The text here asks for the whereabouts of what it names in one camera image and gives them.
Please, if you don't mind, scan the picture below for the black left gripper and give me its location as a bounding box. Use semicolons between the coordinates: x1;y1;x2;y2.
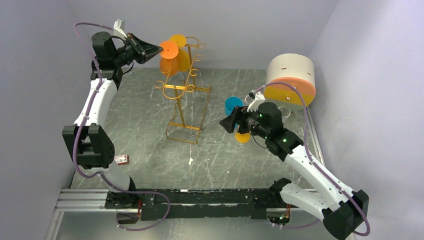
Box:
113;33;163;67

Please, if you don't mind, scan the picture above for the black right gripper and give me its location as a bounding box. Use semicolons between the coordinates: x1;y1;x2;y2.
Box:
219;104;270;140

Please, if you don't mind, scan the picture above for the blue wine glass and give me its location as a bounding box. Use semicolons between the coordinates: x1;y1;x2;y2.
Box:
224;96;243;116

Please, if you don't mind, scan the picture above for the orange wine glass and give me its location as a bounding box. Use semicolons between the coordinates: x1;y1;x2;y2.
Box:
159;40;179;77

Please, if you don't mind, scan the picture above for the clear wine glass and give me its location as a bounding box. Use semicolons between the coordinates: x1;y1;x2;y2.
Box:
244;94;256;105
278;106;291;122

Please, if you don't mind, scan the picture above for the gold wire glass rack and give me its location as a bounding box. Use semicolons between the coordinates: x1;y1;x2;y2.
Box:
154;36;212;144

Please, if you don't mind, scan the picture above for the yellow wine glass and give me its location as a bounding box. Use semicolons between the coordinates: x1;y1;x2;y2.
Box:
234;132;251;144
169;34;191;72

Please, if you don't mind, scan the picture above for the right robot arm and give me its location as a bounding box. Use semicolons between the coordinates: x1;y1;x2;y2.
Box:
219;102;369;240

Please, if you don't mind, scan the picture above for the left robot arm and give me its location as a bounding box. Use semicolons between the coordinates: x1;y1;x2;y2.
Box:
62;31;163;208

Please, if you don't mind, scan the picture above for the round beige drawer cabinet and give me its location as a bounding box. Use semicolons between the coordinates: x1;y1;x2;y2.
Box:
263;53;316;112

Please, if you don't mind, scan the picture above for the small red white box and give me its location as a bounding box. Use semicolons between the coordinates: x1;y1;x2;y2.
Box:
114;154;130;165

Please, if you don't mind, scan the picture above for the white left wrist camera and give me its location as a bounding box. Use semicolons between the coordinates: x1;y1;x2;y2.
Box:
113;18;127;40

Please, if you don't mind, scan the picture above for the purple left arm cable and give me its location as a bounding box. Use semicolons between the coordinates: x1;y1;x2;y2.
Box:
72;22;172;232

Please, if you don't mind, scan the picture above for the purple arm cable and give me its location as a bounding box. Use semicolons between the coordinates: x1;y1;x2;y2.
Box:
72;22;172;232
253;81;372;238

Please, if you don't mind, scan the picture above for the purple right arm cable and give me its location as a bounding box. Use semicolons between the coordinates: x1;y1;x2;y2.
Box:
253;81;372;238

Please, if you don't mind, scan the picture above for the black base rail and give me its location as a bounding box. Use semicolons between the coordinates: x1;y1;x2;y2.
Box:
104;188;288;221

